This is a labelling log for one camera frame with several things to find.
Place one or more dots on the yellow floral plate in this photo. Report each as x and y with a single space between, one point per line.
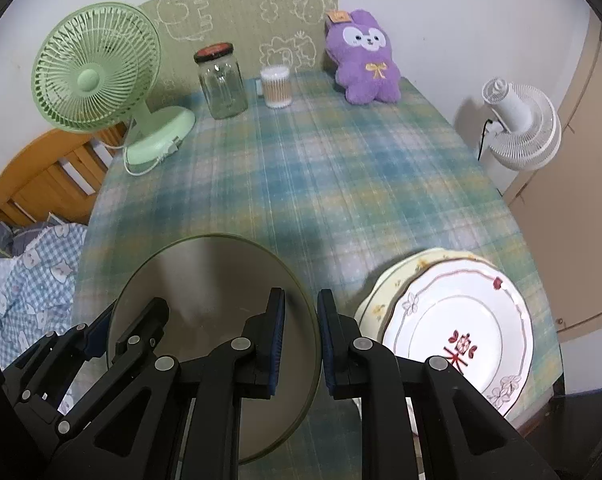
376 305

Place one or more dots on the glass jar with black lid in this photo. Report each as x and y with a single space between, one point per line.
223 90

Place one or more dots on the cotton swab container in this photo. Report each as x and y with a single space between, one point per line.
276 90

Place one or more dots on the beige door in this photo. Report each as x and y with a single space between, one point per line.
581 210

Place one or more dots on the white plate with red character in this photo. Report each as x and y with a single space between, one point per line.
456 310

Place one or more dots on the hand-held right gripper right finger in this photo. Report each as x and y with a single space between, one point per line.
326 345

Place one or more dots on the orange wooden chair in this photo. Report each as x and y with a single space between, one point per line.
26 170

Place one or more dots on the plaid tablecloth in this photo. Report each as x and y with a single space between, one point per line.
306 185

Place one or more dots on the green desk fan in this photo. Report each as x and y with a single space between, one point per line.
91 80

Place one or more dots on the blue checked blanket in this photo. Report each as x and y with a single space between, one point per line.
26 280

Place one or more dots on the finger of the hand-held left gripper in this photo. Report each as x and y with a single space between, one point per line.
97 335
146 320

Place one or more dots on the green printed wall mat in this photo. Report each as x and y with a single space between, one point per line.
241 15

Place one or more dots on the purple plush toy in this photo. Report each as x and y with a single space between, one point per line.
363 70

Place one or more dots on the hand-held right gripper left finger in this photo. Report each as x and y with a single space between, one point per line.
277 340

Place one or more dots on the white standing fan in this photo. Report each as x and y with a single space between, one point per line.
516 110

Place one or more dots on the large floral bowl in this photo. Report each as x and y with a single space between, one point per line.
206 280

